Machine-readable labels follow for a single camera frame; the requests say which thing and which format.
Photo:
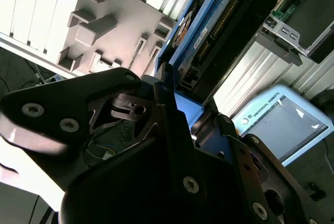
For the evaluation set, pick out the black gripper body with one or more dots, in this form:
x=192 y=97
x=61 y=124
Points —
x=130 y=187

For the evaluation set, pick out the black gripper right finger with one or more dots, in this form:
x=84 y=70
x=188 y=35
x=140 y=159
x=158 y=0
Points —
x=238 y=145

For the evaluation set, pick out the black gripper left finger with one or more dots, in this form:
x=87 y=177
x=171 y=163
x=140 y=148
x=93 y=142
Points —
x=52 y=98

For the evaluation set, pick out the hard disk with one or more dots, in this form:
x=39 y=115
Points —
x=208 y=25

